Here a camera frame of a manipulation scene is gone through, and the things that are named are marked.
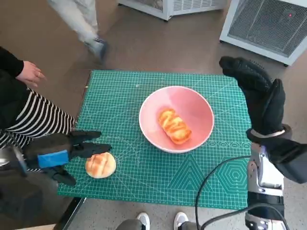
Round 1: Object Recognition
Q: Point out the pink bowl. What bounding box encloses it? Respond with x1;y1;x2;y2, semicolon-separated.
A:
138;85;215;154

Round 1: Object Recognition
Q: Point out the white louvred cabinet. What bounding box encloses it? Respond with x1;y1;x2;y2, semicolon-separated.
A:
117;0;227;21

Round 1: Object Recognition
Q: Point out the round pale toy bun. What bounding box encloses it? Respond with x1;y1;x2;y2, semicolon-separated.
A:
85;153;117;179

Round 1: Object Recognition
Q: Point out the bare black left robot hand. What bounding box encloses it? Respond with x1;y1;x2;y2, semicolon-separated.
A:
35;130;113;186

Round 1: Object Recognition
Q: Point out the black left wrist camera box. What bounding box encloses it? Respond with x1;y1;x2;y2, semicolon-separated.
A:
23;133;72;157

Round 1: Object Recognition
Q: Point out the white shoe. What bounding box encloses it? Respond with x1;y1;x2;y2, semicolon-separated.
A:
173;211;189;230
136;212;151;230

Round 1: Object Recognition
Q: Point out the white mesh-front cabinet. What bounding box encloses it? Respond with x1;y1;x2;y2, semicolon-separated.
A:
219;0;307;67

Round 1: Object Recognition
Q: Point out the green cutting mat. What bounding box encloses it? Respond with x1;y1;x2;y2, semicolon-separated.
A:
57;69;252;211

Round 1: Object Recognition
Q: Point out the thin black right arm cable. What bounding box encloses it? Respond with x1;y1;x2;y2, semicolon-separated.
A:
195;155;251;230

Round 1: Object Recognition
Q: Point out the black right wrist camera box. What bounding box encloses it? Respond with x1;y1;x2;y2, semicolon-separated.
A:
266;138;307;184

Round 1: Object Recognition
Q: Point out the walking person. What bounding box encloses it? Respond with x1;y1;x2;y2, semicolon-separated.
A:
47;0;110;64

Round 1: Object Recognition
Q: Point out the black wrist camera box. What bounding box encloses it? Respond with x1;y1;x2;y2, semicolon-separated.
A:
266;138;307;184
23;133;72;157

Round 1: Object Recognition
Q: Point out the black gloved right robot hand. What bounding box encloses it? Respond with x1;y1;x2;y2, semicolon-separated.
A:
219;56;286;137

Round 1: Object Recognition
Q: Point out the seated person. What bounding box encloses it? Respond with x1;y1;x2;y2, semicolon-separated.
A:
0;46;77;173

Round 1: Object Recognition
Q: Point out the person's hand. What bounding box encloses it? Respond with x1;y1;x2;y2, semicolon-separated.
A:
15;61;47;87

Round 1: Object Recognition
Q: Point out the twisted orange toy bread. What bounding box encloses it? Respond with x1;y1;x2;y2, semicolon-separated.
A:
157;107;192;145

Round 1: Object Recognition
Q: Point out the dark grey leg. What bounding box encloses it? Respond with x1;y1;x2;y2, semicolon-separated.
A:
116;219;142;230
179;220;201;230

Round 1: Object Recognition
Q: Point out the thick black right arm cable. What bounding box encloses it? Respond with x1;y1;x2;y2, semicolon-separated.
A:
201;203;290;230

